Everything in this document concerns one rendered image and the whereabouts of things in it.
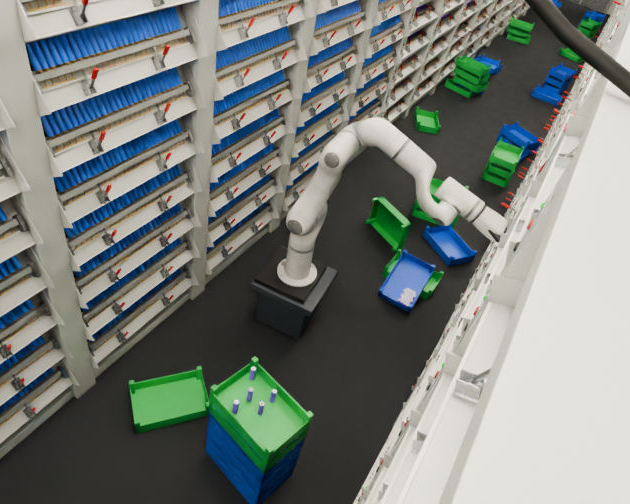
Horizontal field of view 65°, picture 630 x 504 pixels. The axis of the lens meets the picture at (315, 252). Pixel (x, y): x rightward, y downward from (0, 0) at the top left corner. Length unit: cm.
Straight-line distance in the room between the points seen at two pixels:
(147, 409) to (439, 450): 180
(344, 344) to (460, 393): 193
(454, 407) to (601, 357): 27
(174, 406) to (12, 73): 143
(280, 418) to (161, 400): 66
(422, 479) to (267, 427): 125
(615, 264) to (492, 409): 22
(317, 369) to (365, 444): 41
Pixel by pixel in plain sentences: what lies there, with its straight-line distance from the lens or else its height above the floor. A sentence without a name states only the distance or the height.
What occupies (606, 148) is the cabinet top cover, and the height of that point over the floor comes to 174.
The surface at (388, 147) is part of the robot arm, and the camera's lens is 176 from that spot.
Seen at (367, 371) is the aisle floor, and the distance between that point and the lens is 250.
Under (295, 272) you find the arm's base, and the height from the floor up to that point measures 37.
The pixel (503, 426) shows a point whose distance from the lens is 33.
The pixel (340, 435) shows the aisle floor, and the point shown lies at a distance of 230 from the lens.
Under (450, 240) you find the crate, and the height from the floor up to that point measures 0.
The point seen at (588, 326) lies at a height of 174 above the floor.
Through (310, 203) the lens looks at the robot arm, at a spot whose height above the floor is 79.
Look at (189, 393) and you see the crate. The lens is 231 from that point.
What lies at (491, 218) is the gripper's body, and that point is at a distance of 182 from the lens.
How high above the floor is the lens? 199
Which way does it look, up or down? 42 degrees down
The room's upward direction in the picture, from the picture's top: 14 degrees clockwise
